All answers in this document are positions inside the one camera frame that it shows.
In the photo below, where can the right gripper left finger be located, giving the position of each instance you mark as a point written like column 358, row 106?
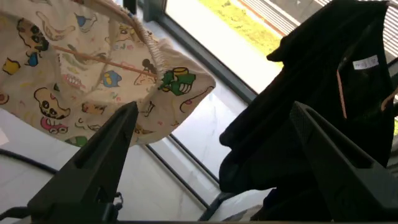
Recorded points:
column 84, row 186

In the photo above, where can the window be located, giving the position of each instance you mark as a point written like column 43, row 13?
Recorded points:
column 224, row 40

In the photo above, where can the black clothes rack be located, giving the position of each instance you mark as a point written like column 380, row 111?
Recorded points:
column 214, row 206

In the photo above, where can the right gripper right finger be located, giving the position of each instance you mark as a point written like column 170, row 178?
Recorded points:
column 342, row 180

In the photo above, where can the black t-shirt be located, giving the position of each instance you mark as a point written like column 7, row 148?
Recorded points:
column 280, row 124

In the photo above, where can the cream printed garment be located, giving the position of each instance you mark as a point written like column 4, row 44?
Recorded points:
column 93, row 93

